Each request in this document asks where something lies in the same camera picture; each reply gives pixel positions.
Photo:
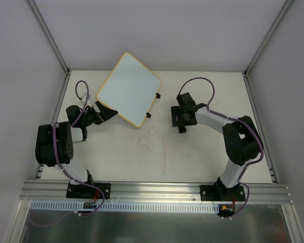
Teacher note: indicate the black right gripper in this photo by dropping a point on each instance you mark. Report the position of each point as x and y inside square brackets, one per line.
[175, 116]

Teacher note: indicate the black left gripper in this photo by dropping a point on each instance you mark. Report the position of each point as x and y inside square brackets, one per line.
[99, 115]

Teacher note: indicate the black whiteboard eraser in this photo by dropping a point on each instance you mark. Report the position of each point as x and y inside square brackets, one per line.
[181, 129]

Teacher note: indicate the yellow framed whiteboard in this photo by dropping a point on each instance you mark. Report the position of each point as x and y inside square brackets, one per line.
[130, 89]

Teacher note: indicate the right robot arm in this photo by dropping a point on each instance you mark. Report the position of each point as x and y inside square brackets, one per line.
[241, 139]

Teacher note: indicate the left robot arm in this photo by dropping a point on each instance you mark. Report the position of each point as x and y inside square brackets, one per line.
[54, 143]

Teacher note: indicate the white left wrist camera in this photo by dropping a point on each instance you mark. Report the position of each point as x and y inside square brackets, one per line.
[85, 99]

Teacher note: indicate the aluminium mounting rail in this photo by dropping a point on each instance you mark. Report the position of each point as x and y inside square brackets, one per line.
[149, 192]

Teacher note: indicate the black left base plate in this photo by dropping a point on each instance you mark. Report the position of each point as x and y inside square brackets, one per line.
[84, 192]

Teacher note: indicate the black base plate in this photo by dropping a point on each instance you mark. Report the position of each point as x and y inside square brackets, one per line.
[210, 193]
[84, 192]

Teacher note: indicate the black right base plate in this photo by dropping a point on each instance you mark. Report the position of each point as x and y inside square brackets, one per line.
[210, 193]

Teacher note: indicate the left aluminium frame post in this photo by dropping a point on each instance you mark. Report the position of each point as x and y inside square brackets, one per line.
[44, 27]

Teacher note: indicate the aluminium frame post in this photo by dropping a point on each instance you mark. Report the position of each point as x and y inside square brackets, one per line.
[44, 27]
[269, 34]

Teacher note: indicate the white slotted cable duct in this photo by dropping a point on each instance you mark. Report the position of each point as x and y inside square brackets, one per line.
[109, 206]

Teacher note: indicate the right aluminium frame post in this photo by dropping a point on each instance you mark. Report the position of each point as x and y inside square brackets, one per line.
[269, 34]

